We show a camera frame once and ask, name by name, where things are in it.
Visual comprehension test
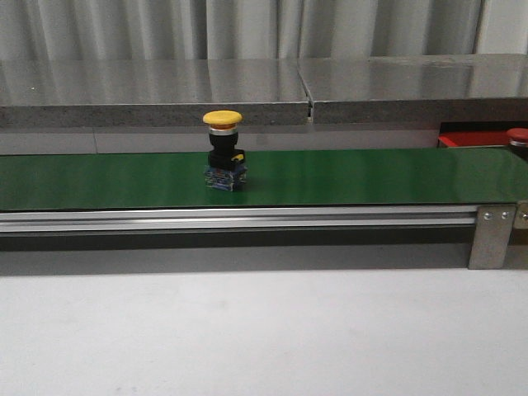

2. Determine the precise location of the left grey stone slab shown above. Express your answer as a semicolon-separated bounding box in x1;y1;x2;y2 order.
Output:
1;59;309;128

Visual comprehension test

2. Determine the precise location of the metal conveyor support bracket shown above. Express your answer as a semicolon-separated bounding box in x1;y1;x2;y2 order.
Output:
468;205;516;270

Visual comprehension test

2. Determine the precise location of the grey pleated curtain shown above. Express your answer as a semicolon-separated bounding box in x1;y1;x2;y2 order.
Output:
1;1;484;60

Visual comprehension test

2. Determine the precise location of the conveyor end plate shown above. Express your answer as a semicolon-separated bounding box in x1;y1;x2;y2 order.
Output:
511;200;528;245

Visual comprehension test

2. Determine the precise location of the red plastic tray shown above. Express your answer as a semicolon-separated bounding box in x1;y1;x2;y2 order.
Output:
437;130;527;163

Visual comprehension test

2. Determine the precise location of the green conveyor belt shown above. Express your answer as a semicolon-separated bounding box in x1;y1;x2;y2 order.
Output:
1;148;527;211

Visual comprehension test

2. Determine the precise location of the grey stone slab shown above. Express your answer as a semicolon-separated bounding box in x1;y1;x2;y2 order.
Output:
1;59;309;128
298;54;527;124

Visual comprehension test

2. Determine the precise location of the aluminium conveyor side rail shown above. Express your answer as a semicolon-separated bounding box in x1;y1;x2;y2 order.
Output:
1;205;478;234

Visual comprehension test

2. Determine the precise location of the right grey stone slab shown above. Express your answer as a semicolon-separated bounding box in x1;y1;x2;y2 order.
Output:
298;54;527;124

